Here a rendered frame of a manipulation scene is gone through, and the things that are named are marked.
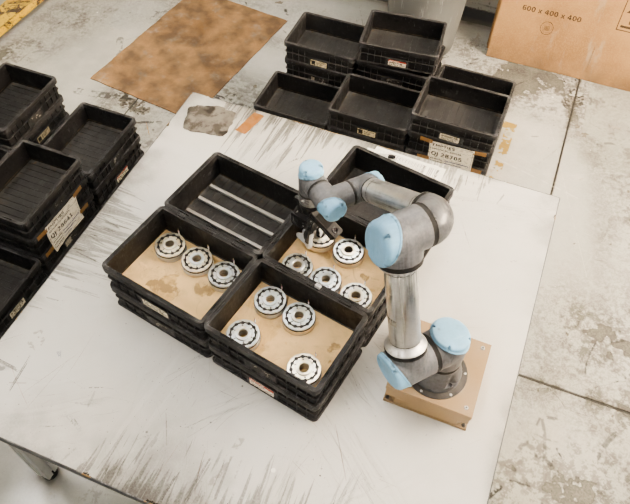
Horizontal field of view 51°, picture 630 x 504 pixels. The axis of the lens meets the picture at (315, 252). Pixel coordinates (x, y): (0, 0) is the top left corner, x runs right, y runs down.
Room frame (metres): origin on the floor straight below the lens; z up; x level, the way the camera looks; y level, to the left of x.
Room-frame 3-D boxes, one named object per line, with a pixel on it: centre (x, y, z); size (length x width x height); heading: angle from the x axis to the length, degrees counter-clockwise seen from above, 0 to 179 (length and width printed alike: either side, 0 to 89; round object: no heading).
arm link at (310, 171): (1.36, 0.02, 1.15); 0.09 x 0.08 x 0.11; 30
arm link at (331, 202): (1.28, -0.05, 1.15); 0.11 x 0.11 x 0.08; 30
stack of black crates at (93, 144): (2.21, 1.06, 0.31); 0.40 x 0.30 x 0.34; 159
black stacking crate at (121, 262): (1.21, 0.42, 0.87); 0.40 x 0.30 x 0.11; 59
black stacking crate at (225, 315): (1.00, 0.08, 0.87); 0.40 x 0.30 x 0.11; 59
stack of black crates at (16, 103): (2.35, 1.44, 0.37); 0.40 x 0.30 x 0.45; 159
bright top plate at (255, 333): (0.99, 0.21, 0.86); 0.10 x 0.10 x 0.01
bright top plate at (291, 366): (0.88, 0.02, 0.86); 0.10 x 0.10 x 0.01
